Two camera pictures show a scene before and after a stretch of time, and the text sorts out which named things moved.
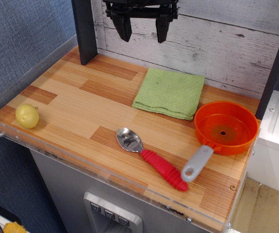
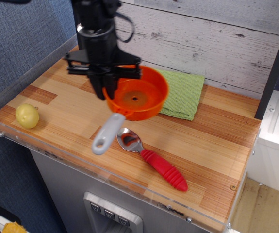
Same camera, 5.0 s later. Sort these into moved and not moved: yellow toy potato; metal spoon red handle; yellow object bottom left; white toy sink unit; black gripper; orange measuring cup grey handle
Moved: black gripper; orange measuring cup grey handle
Not moved: yellow object bottom left; white toy sink unit; yellow toy potato; metal spoon red handle
